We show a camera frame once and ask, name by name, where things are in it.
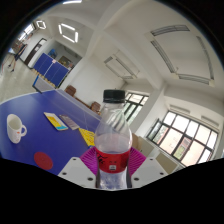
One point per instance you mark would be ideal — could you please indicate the large yellow book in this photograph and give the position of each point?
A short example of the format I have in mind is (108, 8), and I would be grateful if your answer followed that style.
(88, 136)

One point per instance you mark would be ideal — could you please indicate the dark brown door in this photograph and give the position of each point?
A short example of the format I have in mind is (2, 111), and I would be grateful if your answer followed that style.
(35, 51)

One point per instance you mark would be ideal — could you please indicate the person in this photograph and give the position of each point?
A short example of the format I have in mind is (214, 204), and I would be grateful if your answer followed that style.
(18, 55)

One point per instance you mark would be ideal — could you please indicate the flat round red coaster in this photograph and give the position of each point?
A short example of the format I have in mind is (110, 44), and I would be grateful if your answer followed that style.
(43, 161)

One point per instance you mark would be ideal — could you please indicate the yellow and teal booklet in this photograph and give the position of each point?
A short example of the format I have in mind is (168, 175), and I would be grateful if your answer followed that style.
(55, 121)

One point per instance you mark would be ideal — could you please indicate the ceiling strip lights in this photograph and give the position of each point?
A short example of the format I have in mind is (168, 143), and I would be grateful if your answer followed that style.
(68, 32)

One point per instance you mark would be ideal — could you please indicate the white cabinet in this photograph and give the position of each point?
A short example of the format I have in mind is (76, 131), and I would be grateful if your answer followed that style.
(168, 163)
(144, 145)

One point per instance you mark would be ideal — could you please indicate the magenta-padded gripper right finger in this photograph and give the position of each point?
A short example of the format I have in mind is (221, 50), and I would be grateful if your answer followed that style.
(146, 170)

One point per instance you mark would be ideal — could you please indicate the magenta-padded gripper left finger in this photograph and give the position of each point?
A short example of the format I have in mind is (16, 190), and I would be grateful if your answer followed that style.
(77, 170)

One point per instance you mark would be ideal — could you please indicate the white mug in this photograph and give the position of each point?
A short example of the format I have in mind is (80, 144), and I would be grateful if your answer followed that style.
(15, 130)

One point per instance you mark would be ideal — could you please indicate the brown armchair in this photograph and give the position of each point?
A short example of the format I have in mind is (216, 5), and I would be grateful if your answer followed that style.
(70, 90)
(95, 107)

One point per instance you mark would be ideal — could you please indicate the grey booklet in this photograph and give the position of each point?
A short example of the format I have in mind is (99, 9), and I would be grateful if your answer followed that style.
(69, 122)

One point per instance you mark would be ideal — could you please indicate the clear red-labelled water bottle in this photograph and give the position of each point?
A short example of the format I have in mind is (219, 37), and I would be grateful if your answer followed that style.
(112, 140)

